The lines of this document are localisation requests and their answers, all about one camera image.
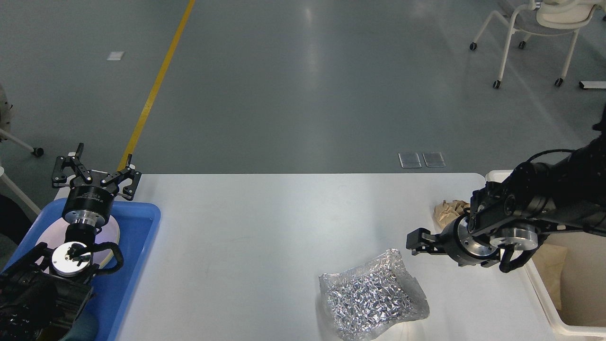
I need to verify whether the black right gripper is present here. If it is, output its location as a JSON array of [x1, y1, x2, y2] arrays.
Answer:
[[406, 215, 500, 268]]

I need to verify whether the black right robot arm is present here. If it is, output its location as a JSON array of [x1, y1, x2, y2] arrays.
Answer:
[[406, 118, 606, 273]]

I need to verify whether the silver foil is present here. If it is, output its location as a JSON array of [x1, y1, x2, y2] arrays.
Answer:
[[319, 249, 430, 341]]

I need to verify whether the clear floor plate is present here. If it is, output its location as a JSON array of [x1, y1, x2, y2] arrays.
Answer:
[[422, 152, 446, 168], [398, 153, 422, 169]]

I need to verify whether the right clear floor plate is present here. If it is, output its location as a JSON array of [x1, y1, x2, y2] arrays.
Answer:
[[422, 152, 446, 168]]

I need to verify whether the left clear floor plate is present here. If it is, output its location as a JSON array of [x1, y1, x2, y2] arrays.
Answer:
[[398, 153, 422, 169]]

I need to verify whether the blue plastic tray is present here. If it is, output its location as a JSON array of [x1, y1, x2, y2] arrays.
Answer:
[[0, 198, 162, 341]]

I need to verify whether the crumpled brown paper ball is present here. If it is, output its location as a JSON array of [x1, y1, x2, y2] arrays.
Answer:
[[433, 199, 471, 231]]

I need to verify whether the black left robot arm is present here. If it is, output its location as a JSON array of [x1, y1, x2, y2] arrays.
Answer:
[[1, 144, 142, 341]]

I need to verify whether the pink plate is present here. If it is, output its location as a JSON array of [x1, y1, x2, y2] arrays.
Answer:
[[35, 216, 120, 263]]

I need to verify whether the brown paper bag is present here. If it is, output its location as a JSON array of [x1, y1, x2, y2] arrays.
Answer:
[[532, 243, 569, 310]]

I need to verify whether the white rolling chair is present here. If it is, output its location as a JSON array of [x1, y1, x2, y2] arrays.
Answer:
[[469, 0, 605, 89]]

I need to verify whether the chair leg with caster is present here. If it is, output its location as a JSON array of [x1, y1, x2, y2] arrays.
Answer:
[[0, 129, 44, 157]]

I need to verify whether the beige plastic bin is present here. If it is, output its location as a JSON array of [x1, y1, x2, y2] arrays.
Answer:
[[486, 170, 606, 338]]

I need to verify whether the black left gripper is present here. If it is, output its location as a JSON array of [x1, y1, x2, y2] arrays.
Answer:
[[52, 143, 142, 225]]

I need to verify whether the dark teal mug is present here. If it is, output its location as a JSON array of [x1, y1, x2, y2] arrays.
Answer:
[[59, 311, 99, 341]]

